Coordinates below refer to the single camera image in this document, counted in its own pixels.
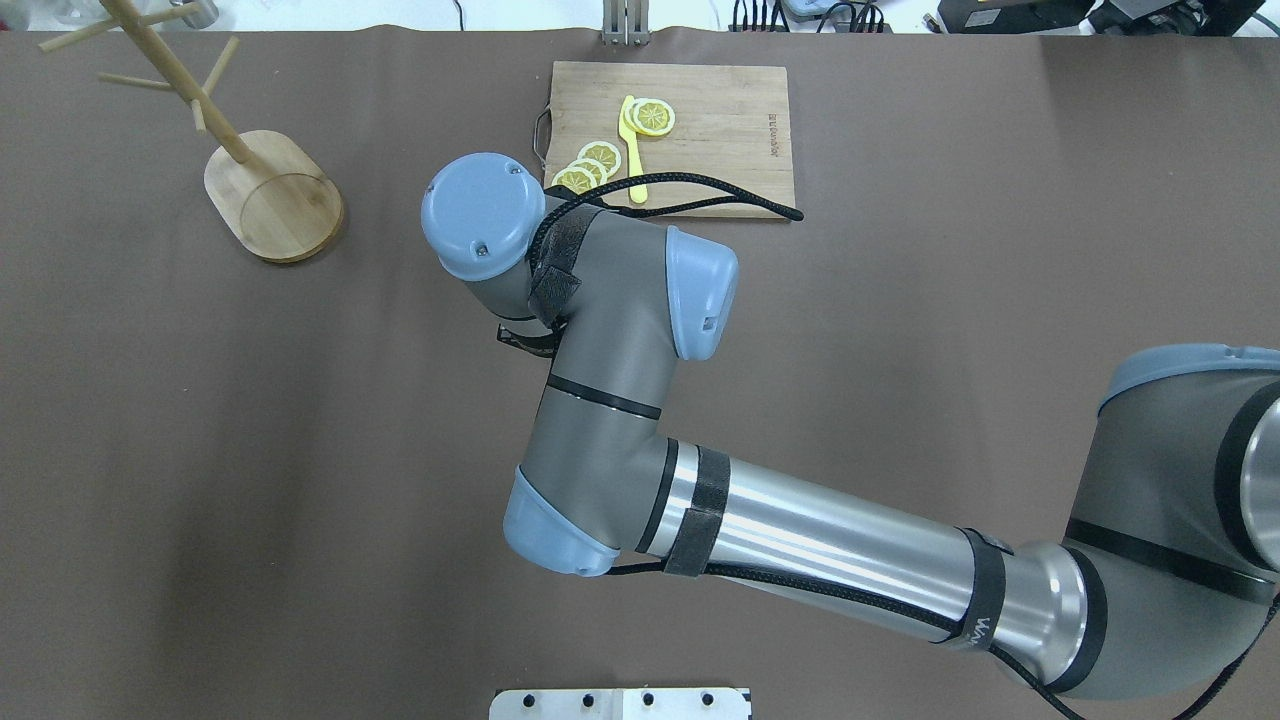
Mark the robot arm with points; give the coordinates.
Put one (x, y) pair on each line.
(1166, 573)

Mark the wooden cup rack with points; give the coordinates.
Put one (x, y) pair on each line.
(271, 194)

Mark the lemon slice stack top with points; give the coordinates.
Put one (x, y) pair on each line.
(572, 180)

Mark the lemon slice stack middle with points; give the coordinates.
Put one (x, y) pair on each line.
(596, 172)

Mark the yellow plastic knife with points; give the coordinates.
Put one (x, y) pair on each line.
(637, 193)

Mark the lemon slice under front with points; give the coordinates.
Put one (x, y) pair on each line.
(627, 120)

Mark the lemon slice front left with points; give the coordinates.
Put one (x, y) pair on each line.
(651, 116)

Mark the bamboo cutting board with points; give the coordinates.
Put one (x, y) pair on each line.
(732, 123)

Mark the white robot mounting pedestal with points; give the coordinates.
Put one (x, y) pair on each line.
(623, 703)

